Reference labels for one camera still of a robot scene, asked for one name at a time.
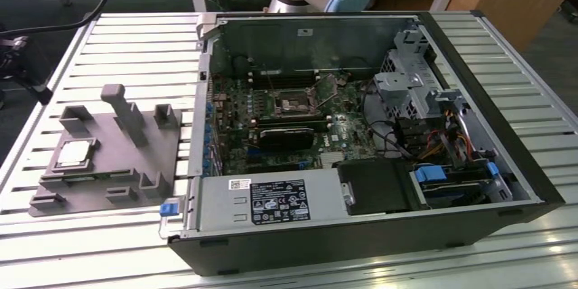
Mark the silver CPU green edge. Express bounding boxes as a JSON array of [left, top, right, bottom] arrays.
[[52, 139, 99, 168]]

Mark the metal socket cover frame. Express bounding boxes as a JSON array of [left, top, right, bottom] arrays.
[[306, 72, 340, 108]]

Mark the CPU socket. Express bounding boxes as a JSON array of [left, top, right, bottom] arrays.
[[268, 87, 320, 117]]

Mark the grey plastic parts rack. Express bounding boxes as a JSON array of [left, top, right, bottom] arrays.
[[27, 83, 184, 218]]

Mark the blue case latch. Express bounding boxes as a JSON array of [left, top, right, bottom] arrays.
[[160, 200, 183, 217]]

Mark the silver power supply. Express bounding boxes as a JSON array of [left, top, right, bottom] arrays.
[[198, 168, 352, 236]]

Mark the black RAM slot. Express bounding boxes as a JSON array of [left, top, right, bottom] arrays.
[[250, 78, 320, 84], [250, 83, 320, 89], [250, 69, 319, 75], [250, 74, 319, 80], [250, 120, 331, 125], [251, 113, 328, 119], [251, 116, 331, 122], [250, 123, 334, 130]]

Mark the black Nvidia graphics card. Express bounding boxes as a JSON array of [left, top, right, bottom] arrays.
[[250, 125, 316, 151]]

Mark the green motherboard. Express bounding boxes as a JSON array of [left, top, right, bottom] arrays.
[[206, 72, 394, 177]]

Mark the silver finned heat sink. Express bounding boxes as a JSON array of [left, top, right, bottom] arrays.
[[320, 152, 347, 169]]

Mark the black PC case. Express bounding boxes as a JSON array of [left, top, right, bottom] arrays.
[[158, 10, 569, 277]]

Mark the metal drive cage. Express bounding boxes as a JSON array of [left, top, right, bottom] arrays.
[[372, 30, 469, 124]]

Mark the black plastic shroud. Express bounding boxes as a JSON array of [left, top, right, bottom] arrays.
[[336, 158, 429, 217]]

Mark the blue disk carrier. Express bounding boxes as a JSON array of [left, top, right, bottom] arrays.
[[412, 164, 449, 185]]

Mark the wooden cabinet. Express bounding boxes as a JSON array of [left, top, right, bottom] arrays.
[[449, 0, 578, 53]]

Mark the metal disk bay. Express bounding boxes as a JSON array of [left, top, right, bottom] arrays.
[[408, 162, 515, 209]]

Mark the black power cable bundle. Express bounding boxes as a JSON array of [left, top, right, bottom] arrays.
[[391, 116, 415, 160]]

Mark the coloured power wire bundle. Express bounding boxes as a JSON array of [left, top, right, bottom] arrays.
[[418, 109, 482, 168]]

